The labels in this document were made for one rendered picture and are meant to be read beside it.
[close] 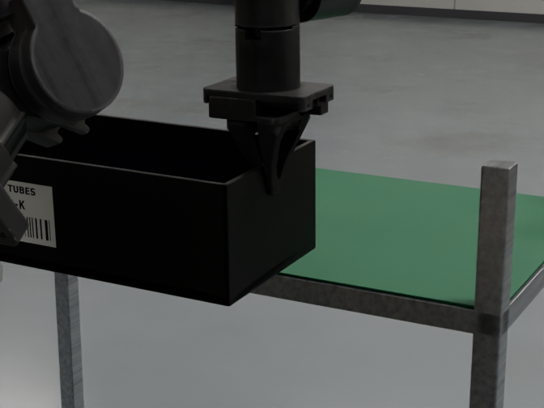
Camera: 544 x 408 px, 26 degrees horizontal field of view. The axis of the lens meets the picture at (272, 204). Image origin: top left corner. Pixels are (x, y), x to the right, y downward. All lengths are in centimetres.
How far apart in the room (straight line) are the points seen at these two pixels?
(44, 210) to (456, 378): 236
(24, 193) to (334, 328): 261
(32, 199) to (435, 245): 51
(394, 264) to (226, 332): 233
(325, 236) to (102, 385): 195
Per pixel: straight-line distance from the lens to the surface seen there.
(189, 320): 375
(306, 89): 104
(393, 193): 163
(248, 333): 364
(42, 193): 112
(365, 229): 147
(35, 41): 83
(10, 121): 82
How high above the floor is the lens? 139
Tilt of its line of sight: 16 degrees down
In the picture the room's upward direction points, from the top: straight up
